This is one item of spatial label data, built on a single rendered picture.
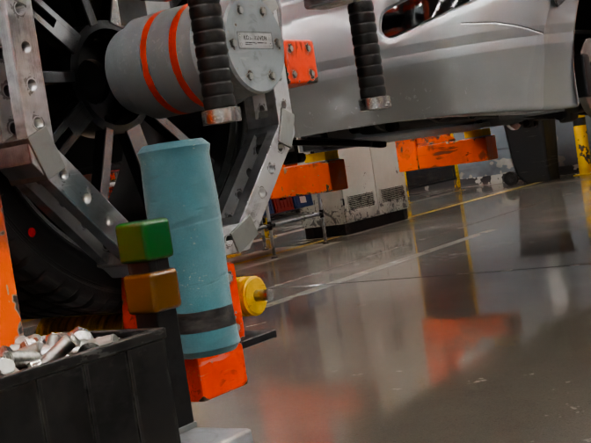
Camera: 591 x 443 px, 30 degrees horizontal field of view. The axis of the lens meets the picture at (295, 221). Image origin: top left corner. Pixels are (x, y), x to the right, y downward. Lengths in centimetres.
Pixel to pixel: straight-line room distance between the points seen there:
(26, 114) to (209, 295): 30
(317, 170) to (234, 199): 411
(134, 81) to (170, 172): 19
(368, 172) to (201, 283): 879
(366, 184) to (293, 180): 421
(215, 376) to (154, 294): 45
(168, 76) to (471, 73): 266
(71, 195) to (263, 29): 33
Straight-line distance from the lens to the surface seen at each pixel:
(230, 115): 122
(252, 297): 160
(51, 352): 95
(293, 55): 174
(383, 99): 150
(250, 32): 141
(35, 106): 132
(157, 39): 143
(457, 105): 402
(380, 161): 1029
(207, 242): 132
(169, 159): 131
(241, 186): 166
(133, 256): 107
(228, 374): 152
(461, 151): 748
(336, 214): 969
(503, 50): 402
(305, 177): 578
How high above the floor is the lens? 69
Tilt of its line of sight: 3 degrees down
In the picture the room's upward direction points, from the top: 9 degrees counter-clockwise
